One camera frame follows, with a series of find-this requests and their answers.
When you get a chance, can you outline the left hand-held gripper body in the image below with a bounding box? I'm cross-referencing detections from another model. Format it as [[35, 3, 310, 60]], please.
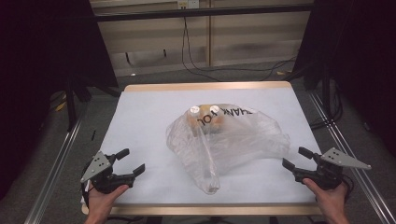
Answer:
[[79, 150, 135, 194]]

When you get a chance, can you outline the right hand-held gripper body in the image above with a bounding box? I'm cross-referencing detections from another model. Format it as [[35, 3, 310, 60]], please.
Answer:
[[292, 147, 372, 190]]

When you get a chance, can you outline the clear plastic bag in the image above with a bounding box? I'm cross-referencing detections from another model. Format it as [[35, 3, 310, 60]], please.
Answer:
[[165, 103, 292, 195]]

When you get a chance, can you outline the orange juice bottle white cap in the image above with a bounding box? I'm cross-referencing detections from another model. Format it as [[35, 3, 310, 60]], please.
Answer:
[[205, 105, 226, 134], [186, 105, 204, 138]]

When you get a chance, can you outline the person's left hand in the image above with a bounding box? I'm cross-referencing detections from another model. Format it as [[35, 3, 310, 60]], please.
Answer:
[[85, 184, 130, 220]]

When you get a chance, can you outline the person's right hand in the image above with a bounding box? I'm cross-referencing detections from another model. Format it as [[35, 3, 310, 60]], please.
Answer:
[[302, 177, 349, 222]]

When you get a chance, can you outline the white table mat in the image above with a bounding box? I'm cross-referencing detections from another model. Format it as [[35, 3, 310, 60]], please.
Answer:
[[81, 87, 322, 205]]

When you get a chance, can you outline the black metal stand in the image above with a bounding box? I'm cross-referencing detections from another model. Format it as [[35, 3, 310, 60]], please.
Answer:
[[64, 73, 92, 133]]

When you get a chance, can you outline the wooden table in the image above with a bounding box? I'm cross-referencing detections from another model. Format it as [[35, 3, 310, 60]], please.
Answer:
[[81, 81, 323, 217]]

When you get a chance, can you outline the black curtain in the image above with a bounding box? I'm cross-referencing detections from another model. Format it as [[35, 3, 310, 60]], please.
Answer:
[[0, 0, 120, 200], [292, 0, 396, 157]]

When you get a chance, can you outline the black horizontal bar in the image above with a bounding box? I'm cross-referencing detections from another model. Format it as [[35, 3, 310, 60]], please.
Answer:
[[92, 3, 315, 22]]

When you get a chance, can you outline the metal floor rail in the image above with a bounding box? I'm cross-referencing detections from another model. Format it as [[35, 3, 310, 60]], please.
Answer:
[[307, 91, 396, 224], [23, 115, 87, 224]]

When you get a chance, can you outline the black floor cable bundle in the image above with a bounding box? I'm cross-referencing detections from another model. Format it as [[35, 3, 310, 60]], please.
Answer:
[[309, 78, 345, 131]]

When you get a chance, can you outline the black hanging wall cable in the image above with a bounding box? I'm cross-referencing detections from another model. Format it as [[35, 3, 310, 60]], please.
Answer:
[[180, 16, 298, 82]]

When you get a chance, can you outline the white wall power outlet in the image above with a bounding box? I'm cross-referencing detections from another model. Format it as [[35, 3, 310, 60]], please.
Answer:
[[177, 0, 200, 9]]

